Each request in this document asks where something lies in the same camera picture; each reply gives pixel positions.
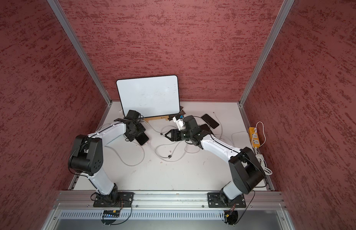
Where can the aluminium corner post right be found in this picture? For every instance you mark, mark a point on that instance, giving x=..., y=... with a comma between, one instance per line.
x=279, y=21

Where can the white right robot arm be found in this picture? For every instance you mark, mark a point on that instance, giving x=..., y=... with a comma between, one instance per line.
x=246, y=171

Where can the aluminium corner post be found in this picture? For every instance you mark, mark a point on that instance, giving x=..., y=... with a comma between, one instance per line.
x=279, y=21
x=60, y=15

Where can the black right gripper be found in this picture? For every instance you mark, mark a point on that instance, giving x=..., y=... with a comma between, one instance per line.
x=173, y=134

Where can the yellow power strip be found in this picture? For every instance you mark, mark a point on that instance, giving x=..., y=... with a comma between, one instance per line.
x=254, y=138

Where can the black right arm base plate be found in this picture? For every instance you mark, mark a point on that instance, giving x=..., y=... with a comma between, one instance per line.
x=219, y=200

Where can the white whiteboard black frame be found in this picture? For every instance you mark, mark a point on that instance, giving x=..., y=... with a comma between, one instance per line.
x=150, y=96

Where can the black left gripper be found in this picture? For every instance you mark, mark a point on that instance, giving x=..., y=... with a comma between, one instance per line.
x=129, y=136

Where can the wooden whiteboard stand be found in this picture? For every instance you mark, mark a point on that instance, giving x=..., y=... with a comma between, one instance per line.
x=147, y=119

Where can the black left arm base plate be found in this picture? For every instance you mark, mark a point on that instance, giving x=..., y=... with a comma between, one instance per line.
x=118, y=200

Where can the aluminium corner post left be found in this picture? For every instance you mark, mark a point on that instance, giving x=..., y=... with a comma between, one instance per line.
x=60, y=15

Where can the aluminium front rail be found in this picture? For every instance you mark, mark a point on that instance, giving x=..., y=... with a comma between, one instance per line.
x=163, y=205

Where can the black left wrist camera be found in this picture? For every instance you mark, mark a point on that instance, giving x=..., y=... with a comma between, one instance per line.
x=133, y=115

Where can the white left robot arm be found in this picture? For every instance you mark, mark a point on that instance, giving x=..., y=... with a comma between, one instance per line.
x=87, y=156

